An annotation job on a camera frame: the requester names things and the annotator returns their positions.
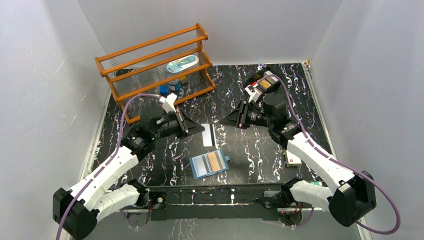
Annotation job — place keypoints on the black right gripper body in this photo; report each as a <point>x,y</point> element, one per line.
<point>247,115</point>

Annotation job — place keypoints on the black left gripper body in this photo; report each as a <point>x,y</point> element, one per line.
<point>182,122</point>

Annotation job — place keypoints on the blue card holder wallet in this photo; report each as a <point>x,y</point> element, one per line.
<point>211,173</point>

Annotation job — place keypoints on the orange credit card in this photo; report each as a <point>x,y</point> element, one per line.
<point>217,161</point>

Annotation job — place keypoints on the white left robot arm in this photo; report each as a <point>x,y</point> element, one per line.
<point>78,209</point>

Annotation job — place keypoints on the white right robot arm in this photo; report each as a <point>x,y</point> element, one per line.
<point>347,195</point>

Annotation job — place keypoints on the black card tray box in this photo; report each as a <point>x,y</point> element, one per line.
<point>262,82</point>

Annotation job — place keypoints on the blue small box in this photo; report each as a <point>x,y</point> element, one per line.
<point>163,90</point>

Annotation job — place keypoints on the small blue lidded jar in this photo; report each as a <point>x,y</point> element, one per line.
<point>175,85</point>

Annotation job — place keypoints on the white red small box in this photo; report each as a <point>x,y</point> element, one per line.
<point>291,160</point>

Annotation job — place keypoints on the white blue packaged item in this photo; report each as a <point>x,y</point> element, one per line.
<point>182,64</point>

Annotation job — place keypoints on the orange wooden shelf rack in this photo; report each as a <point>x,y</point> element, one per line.
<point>142,67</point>

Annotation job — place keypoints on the green white marker pen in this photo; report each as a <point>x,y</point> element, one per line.
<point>317,183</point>

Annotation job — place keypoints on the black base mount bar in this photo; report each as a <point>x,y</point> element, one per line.
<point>238,201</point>

